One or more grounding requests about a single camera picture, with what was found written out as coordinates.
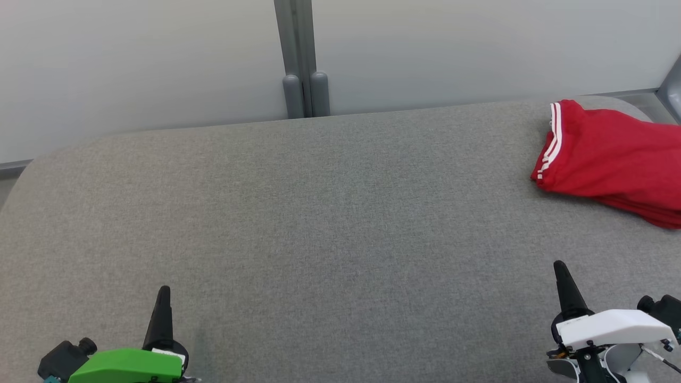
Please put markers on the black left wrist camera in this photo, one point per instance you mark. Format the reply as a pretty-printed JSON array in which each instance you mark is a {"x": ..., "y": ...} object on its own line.
[{"x": 64, "y": 359}]

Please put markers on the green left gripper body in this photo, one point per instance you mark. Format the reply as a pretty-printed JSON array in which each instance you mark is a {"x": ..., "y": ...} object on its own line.
[{"x": 127, "y": 367}]

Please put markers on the grey partition base rail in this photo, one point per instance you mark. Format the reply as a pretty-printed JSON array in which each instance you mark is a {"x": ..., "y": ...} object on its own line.
[
  {"x": 13, "y": 168},
  {"x": 633, "y": 97}
]

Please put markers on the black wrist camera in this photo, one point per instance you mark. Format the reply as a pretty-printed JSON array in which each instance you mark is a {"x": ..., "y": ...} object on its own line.
[
  {"x": 665, "y": 311},
  {"x": 64, "y": 359}
]

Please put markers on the grey partition post cylinder feet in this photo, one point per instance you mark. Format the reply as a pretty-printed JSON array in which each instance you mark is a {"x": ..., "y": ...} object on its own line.
[{"x": 298, "y": 53}]

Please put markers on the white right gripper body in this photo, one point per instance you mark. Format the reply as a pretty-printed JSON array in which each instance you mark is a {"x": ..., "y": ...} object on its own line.
[{"x": 612, "y": 324}]

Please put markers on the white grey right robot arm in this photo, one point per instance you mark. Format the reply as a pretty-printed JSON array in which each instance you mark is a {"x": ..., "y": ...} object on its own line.
[{"x": 630, "y": 364}]

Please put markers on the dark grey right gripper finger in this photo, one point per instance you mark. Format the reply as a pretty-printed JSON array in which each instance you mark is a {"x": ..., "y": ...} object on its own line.
[{"x": 569, "y": 292}]

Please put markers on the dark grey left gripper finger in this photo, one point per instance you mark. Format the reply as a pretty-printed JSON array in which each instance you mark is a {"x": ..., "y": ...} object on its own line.
[{"x": 161, "y": 319}]

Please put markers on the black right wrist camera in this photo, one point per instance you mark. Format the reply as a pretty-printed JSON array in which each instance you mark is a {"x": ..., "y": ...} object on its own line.
[{"x": 665, "y": 311}]

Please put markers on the red sports garment white trim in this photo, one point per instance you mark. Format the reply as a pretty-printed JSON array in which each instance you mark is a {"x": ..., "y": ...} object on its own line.
[{"x": 612, "y": 154}]

